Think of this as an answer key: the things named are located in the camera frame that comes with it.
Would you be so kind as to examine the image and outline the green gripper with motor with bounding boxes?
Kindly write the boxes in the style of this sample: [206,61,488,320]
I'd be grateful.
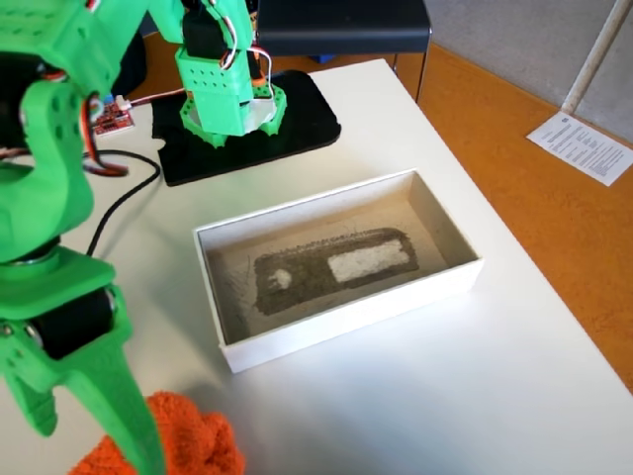
[0,245,168,475]

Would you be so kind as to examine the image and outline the orange fluffy cloth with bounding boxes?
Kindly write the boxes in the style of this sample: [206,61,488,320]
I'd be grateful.
[66,390,247,475]

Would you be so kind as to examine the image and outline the red circuit board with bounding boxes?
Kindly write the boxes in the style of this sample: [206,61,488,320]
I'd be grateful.
[92,100,136,138]

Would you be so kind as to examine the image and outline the black base mat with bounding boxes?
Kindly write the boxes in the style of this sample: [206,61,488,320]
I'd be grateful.
[150,69,342,188]

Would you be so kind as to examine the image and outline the black chair seat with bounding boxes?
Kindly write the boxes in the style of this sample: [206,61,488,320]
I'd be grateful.
[256,0,433,57]

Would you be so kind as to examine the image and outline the metal chair leg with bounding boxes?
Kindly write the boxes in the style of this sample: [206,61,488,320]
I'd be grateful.
[415,48,430,104]

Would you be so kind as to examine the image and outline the printed white paper sheet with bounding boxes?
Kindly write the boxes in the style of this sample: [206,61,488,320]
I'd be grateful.
[525,110,633,188]

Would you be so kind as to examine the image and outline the white vertical pipe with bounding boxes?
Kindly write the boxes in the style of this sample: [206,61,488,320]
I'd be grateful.
[561,0,632,116]

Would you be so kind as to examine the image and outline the black power cable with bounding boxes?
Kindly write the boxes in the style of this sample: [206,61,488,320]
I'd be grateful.
[82,149,163,258]

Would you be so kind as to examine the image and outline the red and black servo wires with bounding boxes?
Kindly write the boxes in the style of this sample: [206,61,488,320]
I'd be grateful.
[81,93,133,178]

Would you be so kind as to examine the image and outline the white and red signal wire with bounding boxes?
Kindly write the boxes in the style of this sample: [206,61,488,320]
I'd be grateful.
[118,87,188,111]

